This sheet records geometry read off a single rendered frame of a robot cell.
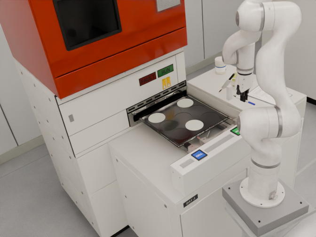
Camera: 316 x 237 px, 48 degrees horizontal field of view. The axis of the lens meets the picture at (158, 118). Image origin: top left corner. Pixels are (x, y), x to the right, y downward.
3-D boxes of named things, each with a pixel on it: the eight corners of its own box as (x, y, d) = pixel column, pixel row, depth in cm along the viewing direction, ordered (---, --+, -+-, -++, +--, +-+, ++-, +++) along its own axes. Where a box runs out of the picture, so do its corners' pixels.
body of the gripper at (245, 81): (245, 63, 182) (244, 82, 188) (232, 71, 177) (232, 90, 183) (257, 67, 177) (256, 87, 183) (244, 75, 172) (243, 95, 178)
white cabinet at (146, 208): (129, 233, 250) (106, 143, 204) (226, 167, 293) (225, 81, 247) (188, 301, 206) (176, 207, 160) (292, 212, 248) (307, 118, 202)
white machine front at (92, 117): (74, 156, 197) (53, 95, 174) (185, 99, 233) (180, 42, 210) (76, 159, 195) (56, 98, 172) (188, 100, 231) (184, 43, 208)
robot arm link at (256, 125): (285, 167, 138) (293, 116, 125) (237, 169, 139) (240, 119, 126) (276, 148, 148) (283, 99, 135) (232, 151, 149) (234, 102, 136)
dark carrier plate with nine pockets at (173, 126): (141, 118, 207) (141, 117, 207) (186, 96, 222) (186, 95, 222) (178, 145, 183) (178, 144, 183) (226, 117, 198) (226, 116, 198)
